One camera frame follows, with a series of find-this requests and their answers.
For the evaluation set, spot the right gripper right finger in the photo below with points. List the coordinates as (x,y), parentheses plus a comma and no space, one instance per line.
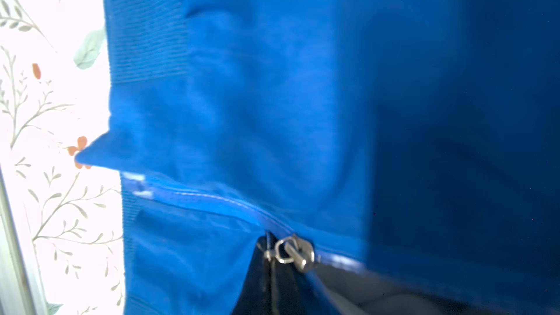
(295,292)

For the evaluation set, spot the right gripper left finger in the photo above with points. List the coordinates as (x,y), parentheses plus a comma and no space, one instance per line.
(255,297)

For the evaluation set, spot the blue red white jacket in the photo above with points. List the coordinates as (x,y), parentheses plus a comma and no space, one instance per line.
(406,151)

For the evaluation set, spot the floral table mat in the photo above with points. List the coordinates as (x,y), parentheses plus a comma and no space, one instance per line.
(61,231)

